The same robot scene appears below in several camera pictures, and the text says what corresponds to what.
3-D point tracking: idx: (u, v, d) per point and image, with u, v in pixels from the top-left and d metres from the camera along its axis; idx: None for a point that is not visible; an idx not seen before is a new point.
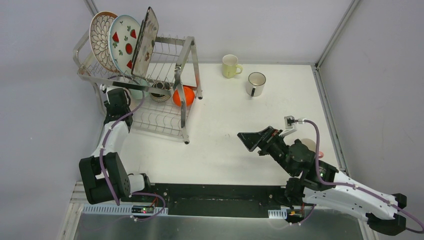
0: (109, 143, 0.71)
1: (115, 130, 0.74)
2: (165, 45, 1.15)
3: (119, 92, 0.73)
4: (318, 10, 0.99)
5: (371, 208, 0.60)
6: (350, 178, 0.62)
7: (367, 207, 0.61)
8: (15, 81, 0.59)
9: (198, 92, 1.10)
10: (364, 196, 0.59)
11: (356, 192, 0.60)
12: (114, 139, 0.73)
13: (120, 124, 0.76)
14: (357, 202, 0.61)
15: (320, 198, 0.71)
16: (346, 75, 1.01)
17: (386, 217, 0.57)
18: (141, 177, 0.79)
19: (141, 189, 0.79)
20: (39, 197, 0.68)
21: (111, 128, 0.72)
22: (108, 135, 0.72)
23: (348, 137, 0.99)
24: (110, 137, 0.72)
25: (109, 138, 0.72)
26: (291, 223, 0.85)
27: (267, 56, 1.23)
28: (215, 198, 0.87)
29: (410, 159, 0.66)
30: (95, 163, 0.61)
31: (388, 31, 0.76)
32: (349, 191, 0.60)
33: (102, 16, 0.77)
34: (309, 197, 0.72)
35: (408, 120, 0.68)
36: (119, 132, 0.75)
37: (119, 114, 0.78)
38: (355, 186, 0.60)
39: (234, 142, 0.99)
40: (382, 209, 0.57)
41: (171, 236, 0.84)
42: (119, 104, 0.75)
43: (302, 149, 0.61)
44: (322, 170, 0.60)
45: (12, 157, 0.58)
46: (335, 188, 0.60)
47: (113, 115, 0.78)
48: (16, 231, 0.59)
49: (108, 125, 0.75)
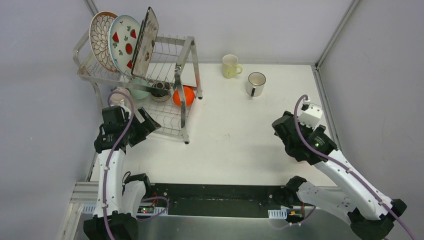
0: (111, 194, 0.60)
1: (112, 169, 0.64)
2: (165, 45, 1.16)
3: (114, 108, 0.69)
4: (318, 10, 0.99)
5: (358, 201, 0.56)
6: (346, 161, 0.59)
7: (354, 200, 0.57)
8: (16, 80, 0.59)
9: (198, 92, 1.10)
10: (356, 184, 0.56)
11: (347, 176, 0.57)
12: (115, 183, 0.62)
13: (115, 153, 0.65)
14: (344, 188, 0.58)
15: (313, 194, 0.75)
16: (346, 74, 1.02)
17: (373, 214, 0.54)
18: (143, 182, 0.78)
19: (142, 190, 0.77)
20: (39, 196, 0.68)
21: (108, 168, 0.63)
22: (106, 177, 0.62)
23: (347, 137, 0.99)
24: (109, 181, 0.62)
25: (109, 189, 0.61)
26: (291, 223, 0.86)
27: (267, 56, 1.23)
28: (215, 198, 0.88)
29: (410, 158, 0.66)
30: (102, 221, 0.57)
31: (388, 32, 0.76)
32: (340, 172, 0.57)
33: (102, 16, 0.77)
34: (302, 192, 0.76)
35: (408, 119, 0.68)
36: (118, 169, 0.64)
37: (112, 136, 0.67)
38: (349, 170, 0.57)
39: (234, 142, 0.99)
40: (370, 204, 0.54)
41: (171, 236, 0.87)
42: (114, 121, 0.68)
43: (284, 118, 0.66)
44: (321, 141, 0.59)
45: (11, 157, 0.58)
46: (326, 163, 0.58)
47: (104, 137, 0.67)
48: (15, 231, 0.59)
49: (102, 160, 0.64)
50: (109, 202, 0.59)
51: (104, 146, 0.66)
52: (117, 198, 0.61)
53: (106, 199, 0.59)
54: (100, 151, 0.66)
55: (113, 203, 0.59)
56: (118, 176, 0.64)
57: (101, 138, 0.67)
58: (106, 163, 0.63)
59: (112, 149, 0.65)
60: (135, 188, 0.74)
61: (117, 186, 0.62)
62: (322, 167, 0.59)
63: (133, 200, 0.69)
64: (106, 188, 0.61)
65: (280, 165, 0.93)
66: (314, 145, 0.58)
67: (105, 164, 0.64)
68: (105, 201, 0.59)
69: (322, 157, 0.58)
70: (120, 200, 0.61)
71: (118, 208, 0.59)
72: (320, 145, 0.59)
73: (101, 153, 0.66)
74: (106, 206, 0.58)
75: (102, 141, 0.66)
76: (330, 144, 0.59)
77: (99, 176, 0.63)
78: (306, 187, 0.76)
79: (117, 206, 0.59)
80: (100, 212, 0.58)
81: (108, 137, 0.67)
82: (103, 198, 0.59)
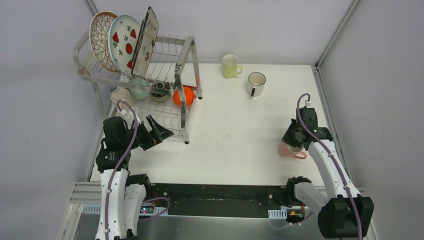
0: (112, 218, 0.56)
1: (115, 190, 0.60)
2: (165, 45, 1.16)
3: (116, 123, 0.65)
4: (318, 10, 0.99)
5: (327, 180, 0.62)
6: (334, 151, 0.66)
7: (325, 179, 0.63)
8: (15, 80, 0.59)
9: (198, 92, 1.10)
10: (331, 165, 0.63)
11: (327, 158, 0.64)
12: (117, 207, 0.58)
13: (118, 174, 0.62)
14: (321, 169, 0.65)
15: (305, 190, 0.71)
16: (346, 75, 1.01)
17: (332, 192, 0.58)
18: (143, 186, 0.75)
19: (144, 193, 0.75)
20: (39, 197, 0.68)
21: (110, 190, 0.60)
22: (108, 200, 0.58)
23: (347, 137, 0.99)
24: (112, 204, 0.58)
25: (111, 212, 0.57)
26: (291, 223, 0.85)
27: (267, 56, 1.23)
28: (215, 198, 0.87)
29: (410, 158, 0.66)
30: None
31: (388, 31, 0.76)
32: (323, 153, 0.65)
33: (102, 16, 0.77)
34: (300, 183, 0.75)
35: (409, 119, 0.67)
36: (121, 191, 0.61)
37: (114, 154, 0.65)
38: (330, 153, 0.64)
39: (234, 142, 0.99)
40: (334, 183, 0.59)
41: (171, 236, 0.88)
42: (115, 137, 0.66)
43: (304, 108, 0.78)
44: (322, 131, 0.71)
45: (11, 157, 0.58)
46: (315, 144, 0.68)
47: (106, 155, 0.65)
48: (15, 231, 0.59)
49: (105, 180, 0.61)
50: (110, 227, 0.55)
51: (106, 166, 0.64)
52: (120, 222, 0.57)
53: (108, 223, 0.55)
54: (102, 170, 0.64)
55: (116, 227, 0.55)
56: (121, 199, 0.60)
57: (102, 157, 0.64)
58: (108, 184, 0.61)
59: (115, 169, 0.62)
60: (135, 193, 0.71)
61: (119, 210, 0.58)
62: (312, 148, 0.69)
63: (135, 211, 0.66)
64: (108, 212, 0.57)
65: (280, 165, 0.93)
66: (314, 132, 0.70)
67: (107, 185, 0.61)
68: (107, 226, 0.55)
69: (314, 139, 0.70)
70: (122, 223, 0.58)
71: (121, 234, 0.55)
72: (318, 132, 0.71)
73: (103, 172, 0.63)
74: (108, 231, 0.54)
75: (104, 159, 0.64)
76: (327, 135, 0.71)
77: (101, 198, 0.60)
78: (305, 185, 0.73)
79: (119, 231, 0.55)
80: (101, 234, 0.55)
81: (109, 155, 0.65)
82: (104, 222, 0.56)
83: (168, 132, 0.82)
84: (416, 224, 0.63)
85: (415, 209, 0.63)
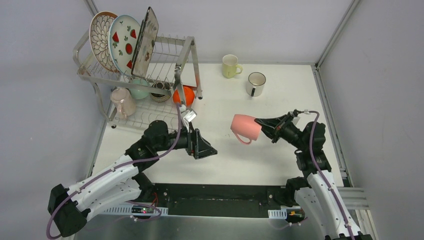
0: (91, 188, 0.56)
1: (115, 174, 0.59)
2: (165, 45, 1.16)
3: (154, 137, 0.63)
4: (318, 10, 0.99)
5: (329, 215, 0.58)
6: (334, 183, 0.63)
7: (326, 213, 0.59)
8: (15, 80, 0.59)
9: (198, 92, 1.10)
10: (331, 199, 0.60)
11: (326, 191, 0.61)
12: (102, 185, 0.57)
13: (129, 167, 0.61)
14: (322, 203, 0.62)
15: (306, 202, 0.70)
16: (346, 75, 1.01)
17: (334, 232, 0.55)
18: (140, 191, 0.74)
19: (133, 198, 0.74)
20: (39, 197, 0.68)
21: (113, 170, 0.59)
22: (104, 175, 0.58)
23: (347, 137, 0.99)
24: (102, 179, 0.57)
25: (96, 183, 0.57)
26: (291, 223, 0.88)
27: (268, 56, 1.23)
28: (215, 198, 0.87)
29: (410, 158, 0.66)
30: (63, 197, 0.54)
31: (388, 31, 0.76)
32: (323, 186, 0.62)
33: (102, 16, 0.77)
34: (301, 193, 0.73)
35: (409, 120, 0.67)
36: (117, 179, 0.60)
37: (144, 154, 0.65)
38: (331, 187, 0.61)
39: (234, 142, 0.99)
40: (336, 222, 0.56)
41: (172, 236, 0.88)
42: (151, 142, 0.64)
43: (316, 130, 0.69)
44: (320, 162, 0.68)
45: (12, 158, 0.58)
46: (315, 176, 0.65)
47: (139, 148, 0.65)
48: (15, 232, 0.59)
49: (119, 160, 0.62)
50: (83, 191, 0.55)
51: (132, 155, 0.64)
52: (91, 195, 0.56)
53: (85, 186, 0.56)
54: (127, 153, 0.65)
55: (85, 196, 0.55)
56: (112, 183, 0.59)
57: (136, 146, 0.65)
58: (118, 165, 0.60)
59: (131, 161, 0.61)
60: (128, 191, 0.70)
61: (102, 187, 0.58)
62: (311, 179, 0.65)
63: (111, 201, 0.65)
64: (95, 180, 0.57)
65: (281, 165, 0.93)
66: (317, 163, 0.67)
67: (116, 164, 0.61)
68: (82, 188, 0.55)
69: (314, 171, 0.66)
70: (92, 198, 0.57)
71: (81, 204, 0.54)
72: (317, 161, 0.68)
73: (125, 154, 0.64)
74: (78, 192, 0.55)
75: (135, 150, 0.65)
76: (326, 165, 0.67)
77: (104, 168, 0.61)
78: (305, 193, 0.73)
79: (83, 201, 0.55)
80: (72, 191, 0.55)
81: (142, 151, 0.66)
82: (84, 184, 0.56)
83: (211, 150, 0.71)
84: (416, 224, 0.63)
85: (415, 209, 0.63)
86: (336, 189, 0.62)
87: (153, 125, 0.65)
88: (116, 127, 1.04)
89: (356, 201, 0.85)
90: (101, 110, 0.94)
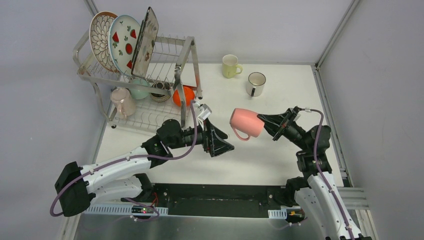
0: (102, 171, 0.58)
1: (129, 163, 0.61)
2: (165, 45, 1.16)
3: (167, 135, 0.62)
4: (318, 10, 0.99)
5: (329, 217, 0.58)
6: (334, 185, 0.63)
7: (327, 215, 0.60)
8: (15, 80, 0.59)
9: (198, 92, 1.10)
10: (331, 202, 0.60)
11: (327, 193, 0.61)
12: (113, 172, 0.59)
13: (143, 159, 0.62)
14: (322, 204, 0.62)
15: (307, 203, 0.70)
16: (346, 75, 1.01)
17: (335, 234, 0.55)
18: (141, 189, 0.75)
19: (132, 195, 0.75)
20: (39, 197, 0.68)
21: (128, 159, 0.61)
22: (118, 161, 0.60)
23: (347, 137, 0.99)
24: (114, 166, 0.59)
25: (108, 168, 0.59)
26: (291, 223, 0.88)
27: (268, 56, 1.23)
28: (215, 198, 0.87)
29: (410, 158, 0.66)
30: (75, 175, 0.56)
31: (388, 31, 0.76)
32: (323, 188, 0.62)
33: (102, 16, 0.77)
34: (301, 193, 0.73)
35: (408, 119, 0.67)
36: (129, 169, 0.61)
37: (159, 150, 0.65)
38: (332, 189, 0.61)
39: (234, 142, 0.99)
40: (336, 224, 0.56)
41: (171, 236, 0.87)
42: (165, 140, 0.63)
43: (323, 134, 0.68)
44: (322, 163, 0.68)
45: (12, 158, 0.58)
46: (315, 178, 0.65)
47: (155, 144, 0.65)
48: (15, 231, 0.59)
49: (135, 151, 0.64)
50: (95, 174, 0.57)
51: (148, 149, 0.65)
52: (102, 180, 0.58)
53: (98, 169, 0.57)
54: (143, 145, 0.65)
55: (96, 179, 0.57)
56: (124, 171, 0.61)
57: (153, 141, 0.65)
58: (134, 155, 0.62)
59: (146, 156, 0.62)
60: (130, 186, 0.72)
61: (113, 173, 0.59)
62: (311, 181, 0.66)
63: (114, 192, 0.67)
64: (109, 165, 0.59)
65: (280, 165, 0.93)
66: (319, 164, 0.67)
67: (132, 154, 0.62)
68: (95, 171, 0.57)
69: (315, 172, 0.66)
70: (101, 183, 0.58)
71: (90, 185, 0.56)
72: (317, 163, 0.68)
73: (141, 146, 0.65)
74: (91, 173, 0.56)
75: (152, 145, 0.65)
76: (326, 166, 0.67)
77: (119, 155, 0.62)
78: (305, 194, 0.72)
79: (93, 183, 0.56)
80: (85, 171, 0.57)
81: (158, 147, 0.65)
82: (98, 166, 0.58)
83: (228, 146, 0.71)
84: (415, 223, 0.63)
85: (414, 209, 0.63)
86: (337, 191, 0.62)
87: (168, 124, 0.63)
88: (116, 127, 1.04)
89: (356, 201, 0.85)
90: (101, 110, 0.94)
